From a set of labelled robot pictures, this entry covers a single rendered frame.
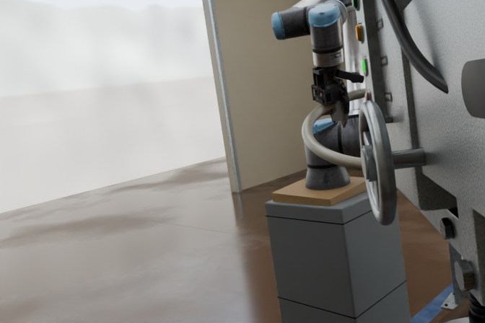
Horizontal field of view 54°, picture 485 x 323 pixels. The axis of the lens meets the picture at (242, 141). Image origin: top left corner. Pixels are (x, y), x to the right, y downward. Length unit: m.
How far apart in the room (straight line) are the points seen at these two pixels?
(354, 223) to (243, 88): 5.27
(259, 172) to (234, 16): 2.31
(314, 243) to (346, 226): 0.17
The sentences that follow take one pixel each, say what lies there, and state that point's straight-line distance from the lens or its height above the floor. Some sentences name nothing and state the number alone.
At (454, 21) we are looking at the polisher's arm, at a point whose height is 1.34.
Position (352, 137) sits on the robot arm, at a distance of 1.93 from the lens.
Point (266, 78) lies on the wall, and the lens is 7.36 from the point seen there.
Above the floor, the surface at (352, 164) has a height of 1.11.
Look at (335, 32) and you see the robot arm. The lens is 1.43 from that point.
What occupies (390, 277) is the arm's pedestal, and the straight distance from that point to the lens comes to 2.13.
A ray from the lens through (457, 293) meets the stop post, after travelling 2.99.
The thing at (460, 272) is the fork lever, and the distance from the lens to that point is 0.55.
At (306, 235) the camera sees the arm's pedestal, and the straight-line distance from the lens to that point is 1.95.
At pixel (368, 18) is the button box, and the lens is 0.74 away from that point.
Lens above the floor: 1.30
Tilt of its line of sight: 5 degrees down
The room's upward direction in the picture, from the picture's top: 8 degrees counter-clockwise
